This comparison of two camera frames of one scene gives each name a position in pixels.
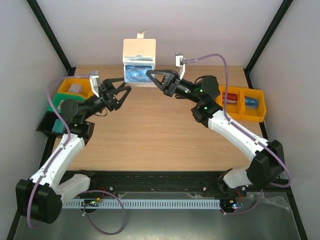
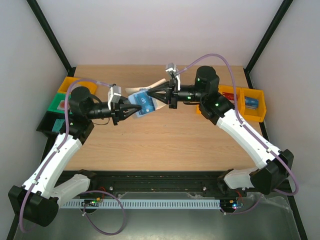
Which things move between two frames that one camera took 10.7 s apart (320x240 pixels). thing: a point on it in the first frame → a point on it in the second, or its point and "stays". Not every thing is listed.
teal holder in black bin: x=58 y=126 stays
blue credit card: x=138 y=73 → x=144 y=99
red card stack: x=231 y=98 stays
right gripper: x=171 y=82 → x=172 y=94
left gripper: x=110 y=102 → x=118 y=110
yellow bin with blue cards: x=252 y=106 stays
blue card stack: x=251 y=103 stays
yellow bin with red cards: x=235 y=100 stays
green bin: x=57 y=99 stays
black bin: x=47 y=123 stays
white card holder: x=139 y=56 → x=132 y=90
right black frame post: x=278 y=16 stays
